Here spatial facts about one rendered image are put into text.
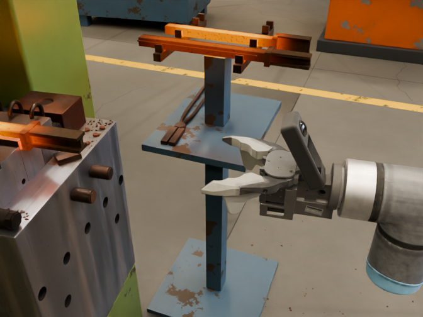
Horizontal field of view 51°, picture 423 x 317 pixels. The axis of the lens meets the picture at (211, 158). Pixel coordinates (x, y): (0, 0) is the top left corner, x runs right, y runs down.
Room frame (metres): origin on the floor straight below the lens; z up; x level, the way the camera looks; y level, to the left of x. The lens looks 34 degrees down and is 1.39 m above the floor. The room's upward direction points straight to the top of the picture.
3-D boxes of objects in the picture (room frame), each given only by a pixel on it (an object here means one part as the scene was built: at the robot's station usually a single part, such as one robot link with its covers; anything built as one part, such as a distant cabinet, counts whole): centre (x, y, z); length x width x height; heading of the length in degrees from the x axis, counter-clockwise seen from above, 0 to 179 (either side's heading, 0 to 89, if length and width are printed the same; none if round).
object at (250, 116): (1.17, -0.02, 0.74); 0.40 x 0.30 x 0.02; 159
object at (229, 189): (0.52, -0.03, 0.98); 0.09 x 0.03 x 0.06; 112
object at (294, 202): (0.55, -0.14, 0.97); 0.12 x 0.08 x 0.09; 76
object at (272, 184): (0.53, -0.08, 1.00); 0.09 x 0.05 x 0.02; 112
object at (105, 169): (0.73, 0.22, 0.87); 0.04 x 0.03 x 0.03; 76
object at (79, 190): (0.66, 0.24, 0.87); 0.04 x 0.03 x 0.03; 76
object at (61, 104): (0.83, 0.34, 0.95); 0.12 x 0.09 x 0.07; 76
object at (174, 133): (1.32, 0.03, 0.75); 0.60 x 0.04 x 0.01; 163
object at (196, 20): (1.28, -0.06, 1.01); 0.23 x 0.06 x 0.02; 69
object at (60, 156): (0.71, 0.28, 0.92); 0.04 x 0.03 x 0.01; 124
